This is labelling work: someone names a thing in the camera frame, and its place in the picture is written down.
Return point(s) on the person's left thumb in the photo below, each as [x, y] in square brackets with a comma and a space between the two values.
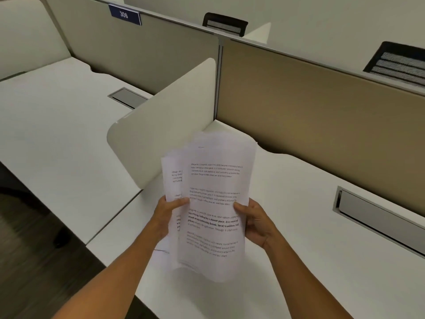
[180, 203]

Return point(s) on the blue number sign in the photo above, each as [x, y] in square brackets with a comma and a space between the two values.
[124, 15]

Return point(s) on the person's right hand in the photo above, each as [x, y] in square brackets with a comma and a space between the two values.
[260, 225]

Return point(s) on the stack of printed paper sheets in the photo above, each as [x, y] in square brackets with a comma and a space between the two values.
[212, 182]

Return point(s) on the beige partition panel with sign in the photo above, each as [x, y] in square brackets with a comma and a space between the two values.
[149, 53]

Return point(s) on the person's right forearm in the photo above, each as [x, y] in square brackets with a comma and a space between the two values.
[308, 289]

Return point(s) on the black mesh office chair back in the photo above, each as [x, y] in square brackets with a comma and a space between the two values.
[225, 24]
[398, 64]

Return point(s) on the person's left forearm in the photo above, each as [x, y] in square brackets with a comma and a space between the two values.
[119, 282]

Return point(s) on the plain beige partition panel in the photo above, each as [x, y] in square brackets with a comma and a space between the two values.
[315, 112]

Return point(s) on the black chair caster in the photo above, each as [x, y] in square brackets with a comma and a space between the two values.
[62, 237]

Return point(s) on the person's left hand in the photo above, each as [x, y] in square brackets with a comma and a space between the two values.
[162, 219]

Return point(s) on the white rounded desk divider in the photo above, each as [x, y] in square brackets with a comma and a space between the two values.
[159, 129]
[30, 33]

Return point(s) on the person's right thumb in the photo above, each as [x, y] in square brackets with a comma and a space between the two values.
[241, 207]

